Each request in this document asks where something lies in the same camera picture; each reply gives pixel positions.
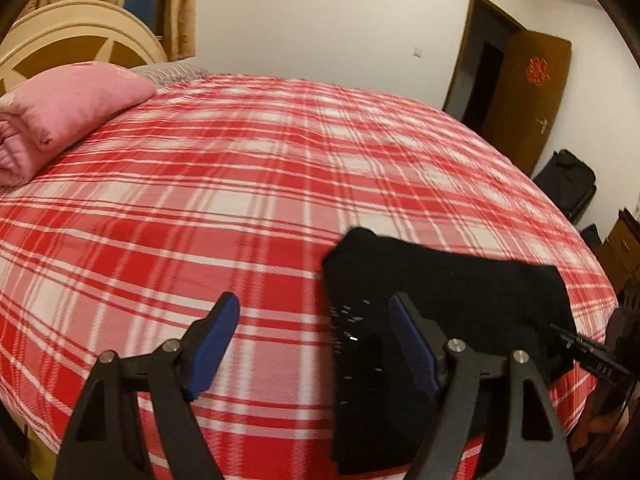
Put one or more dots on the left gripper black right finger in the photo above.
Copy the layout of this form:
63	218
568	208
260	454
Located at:
525	442

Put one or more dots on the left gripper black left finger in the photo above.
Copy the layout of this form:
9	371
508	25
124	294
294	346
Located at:
104	438

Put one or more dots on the brown wooden cabinet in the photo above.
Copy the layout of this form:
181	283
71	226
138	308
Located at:
619	253

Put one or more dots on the black bag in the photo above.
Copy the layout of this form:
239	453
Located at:
569	183

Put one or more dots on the red white plaid bedsheet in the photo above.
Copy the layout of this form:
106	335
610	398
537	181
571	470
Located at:
243	183

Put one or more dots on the brown wooden door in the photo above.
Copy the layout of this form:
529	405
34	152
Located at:
508	83

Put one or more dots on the pink folded blanket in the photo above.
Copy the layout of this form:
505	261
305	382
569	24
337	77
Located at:
44	115

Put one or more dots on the grey striped pillow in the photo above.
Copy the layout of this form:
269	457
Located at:
166	74

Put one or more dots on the cream wooden headboard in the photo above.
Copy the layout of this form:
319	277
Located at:
74	31

